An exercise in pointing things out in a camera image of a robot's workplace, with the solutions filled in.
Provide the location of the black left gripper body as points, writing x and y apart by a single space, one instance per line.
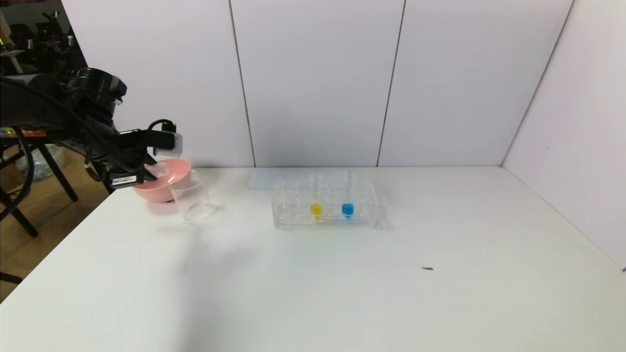
125 179

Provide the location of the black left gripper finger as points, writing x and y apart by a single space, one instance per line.
144 164

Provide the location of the test tube with red pigment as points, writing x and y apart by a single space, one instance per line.
160 171

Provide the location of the test tube with yellow pigment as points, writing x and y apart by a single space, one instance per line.
316 210

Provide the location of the orange and black left arm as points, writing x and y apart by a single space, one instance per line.
29 105

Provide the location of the clear glass beaker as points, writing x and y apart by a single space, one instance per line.
195 205

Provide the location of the cluster of spare test tubes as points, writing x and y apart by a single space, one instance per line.
7 132

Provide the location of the test tube with blue pigment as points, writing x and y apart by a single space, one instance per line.
347 210

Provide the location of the clear acrylic test tube rack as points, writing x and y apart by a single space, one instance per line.
362 205

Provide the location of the pink bowl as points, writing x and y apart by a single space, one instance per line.
166 193

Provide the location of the clear plastic bag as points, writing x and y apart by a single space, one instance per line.
44 168

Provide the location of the brown wooden table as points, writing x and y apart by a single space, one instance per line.
34 133

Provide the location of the white paper sheet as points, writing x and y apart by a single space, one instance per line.
264 178

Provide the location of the black background equipment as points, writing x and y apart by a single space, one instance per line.
54 44

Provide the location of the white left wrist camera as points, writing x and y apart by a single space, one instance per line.
168 142

